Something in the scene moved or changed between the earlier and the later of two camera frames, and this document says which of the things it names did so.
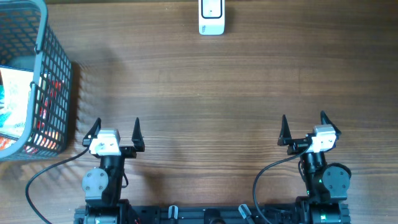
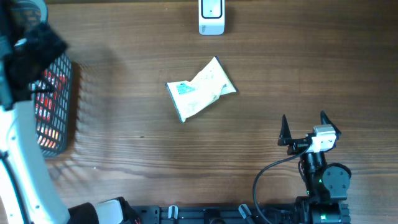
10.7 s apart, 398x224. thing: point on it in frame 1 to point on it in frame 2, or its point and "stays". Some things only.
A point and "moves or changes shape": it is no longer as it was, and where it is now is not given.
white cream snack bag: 15,88 moves or changes shape
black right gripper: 297,145 stays
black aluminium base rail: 221,213 stays
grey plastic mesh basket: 27,40 stays
